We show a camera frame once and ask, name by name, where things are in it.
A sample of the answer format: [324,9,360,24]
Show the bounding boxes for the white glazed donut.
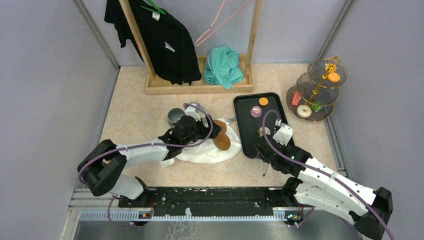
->
[296,104,312,119]

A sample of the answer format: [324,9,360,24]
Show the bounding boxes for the red cake slice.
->
[291,90,301,106]

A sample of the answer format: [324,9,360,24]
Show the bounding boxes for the green cake slice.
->
[310,100,325,113]

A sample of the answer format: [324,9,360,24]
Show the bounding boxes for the chocolate biscuit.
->
[258,127,271,137]

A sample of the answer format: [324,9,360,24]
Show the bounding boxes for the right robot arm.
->
[253,134,394,240]

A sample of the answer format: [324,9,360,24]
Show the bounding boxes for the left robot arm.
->
[77,114,223,207]

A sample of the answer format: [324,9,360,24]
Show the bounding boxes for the grey-blue ceramic mug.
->
[167,108,185,128]

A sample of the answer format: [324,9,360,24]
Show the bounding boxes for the white speckled mug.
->
[184,101,208,118]

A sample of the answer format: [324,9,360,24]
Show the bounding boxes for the white towel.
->
[159,118,242,168]

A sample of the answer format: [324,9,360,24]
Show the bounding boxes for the upper wooden coaster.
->
[214,119,227,135]

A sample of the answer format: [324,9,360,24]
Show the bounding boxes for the wooden coaster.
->
[213,133,231,151]
[214,119,227,135]

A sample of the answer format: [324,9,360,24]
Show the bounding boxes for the lower wooden coaster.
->
[213,133,231,151]

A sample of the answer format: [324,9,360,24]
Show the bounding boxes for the pink cupcake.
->
[250,106,263,118]

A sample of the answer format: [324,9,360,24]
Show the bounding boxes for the black baking tray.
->
[233,92,288,159]

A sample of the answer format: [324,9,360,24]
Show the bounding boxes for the orange biscuit on tray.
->
[258,97,269,106]

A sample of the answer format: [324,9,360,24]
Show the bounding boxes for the wooden clothes rack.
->
[119,0,262,95]

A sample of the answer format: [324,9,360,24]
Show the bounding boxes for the three-tier glass stand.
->
[286,55,348,122]

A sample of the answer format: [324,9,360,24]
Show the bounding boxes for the teal cloth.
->
[203,46,244,90]

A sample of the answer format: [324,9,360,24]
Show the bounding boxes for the pink hanger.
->
[194,0,256,47]

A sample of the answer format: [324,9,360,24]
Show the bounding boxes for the black t-shirt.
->
[104,0,203,86]

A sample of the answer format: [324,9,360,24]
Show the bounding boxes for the orange macaron on stand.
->
[327,72,341,83]

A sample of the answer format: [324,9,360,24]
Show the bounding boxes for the green hanger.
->
[139,0,166,15]

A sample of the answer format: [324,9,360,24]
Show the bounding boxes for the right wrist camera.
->
[272,119,294,146]

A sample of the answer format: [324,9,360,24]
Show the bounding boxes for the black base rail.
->
[118,187,309,222]

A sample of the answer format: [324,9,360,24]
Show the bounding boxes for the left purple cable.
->
[77,103,215,230]

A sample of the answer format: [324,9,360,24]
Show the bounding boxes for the purple cable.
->
[261,109,397,240]
[77,103,215,230]

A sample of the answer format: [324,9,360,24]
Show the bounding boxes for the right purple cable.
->
[261,109,397,240]

